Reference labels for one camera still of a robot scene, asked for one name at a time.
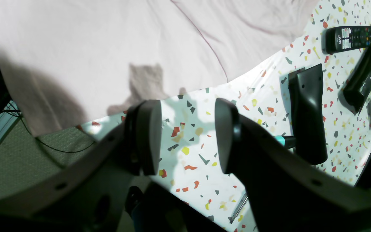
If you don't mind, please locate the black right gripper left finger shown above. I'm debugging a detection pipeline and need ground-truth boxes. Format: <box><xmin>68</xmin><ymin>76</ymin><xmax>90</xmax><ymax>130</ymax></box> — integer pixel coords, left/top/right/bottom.
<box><xmin>0</xmin><ymin>100</ymin><xmax>162</xmax><ymax>223</ymax></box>

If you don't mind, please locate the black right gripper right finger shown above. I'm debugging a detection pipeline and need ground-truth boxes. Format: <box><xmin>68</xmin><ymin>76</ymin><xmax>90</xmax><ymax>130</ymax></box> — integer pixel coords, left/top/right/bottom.
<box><xmin>214</xmin><ymin>98</ymin><xmax>371</xmax><ymax>232</ymax></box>

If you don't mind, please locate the pink T-shirt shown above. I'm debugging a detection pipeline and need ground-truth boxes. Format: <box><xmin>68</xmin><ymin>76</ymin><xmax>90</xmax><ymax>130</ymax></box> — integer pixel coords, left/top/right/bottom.
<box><xmin>0</xmin><ymin>0</ymin><xmax>318</xmax><ymax>137</ymax></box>

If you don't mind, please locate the teal highlighter marker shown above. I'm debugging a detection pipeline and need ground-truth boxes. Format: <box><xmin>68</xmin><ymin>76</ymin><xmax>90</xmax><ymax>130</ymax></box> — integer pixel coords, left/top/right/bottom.
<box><xmin>274</xmin><ymin>135</ymin><xmax>297</xmax><ymax>149</ymax></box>

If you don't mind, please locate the long black plastic-wrapped bar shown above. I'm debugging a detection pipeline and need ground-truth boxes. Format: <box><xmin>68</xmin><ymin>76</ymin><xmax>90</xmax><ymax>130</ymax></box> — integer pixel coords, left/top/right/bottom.
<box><xmin>339</xmin><ymin>47</ymin><xmax>371</xmax><ymax>114</ymax></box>

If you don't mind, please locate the black JVC remote control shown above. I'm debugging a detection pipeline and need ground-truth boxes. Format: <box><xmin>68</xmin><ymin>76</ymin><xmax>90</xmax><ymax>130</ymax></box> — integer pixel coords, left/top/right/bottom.
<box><xmin>321</xmin><ymin>25</ymin><xmax>371</xmax><ymax>54</ymax></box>

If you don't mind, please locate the clear handle screwdriver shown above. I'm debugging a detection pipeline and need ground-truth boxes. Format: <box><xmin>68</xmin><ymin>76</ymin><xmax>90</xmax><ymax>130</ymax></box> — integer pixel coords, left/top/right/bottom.
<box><xmin>229</xmin><ymin>191</ymin><xmax>248</xmax><ymax>224</ymax></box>

